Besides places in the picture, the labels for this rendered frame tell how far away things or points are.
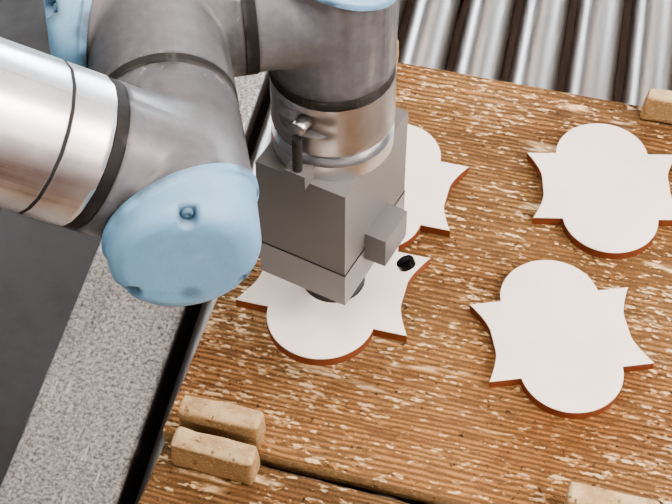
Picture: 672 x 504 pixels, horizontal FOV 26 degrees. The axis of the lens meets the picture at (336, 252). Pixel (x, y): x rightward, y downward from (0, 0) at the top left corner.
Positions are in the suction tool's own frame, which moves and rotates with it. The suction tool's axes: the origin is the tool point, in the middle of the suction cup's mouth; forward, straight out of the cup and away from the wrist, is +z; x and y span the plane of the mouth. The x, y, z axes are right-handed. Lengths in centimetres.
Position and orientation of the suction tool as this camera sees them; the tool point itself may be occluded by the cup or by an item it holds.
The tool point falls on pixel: (333, 289)
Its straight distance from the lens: 101.0
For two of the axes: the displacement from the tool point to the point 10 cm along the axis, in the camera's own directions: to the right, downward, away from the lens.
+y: 4.8, -6.7, 5.7
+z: 0.0, 6.5, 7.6
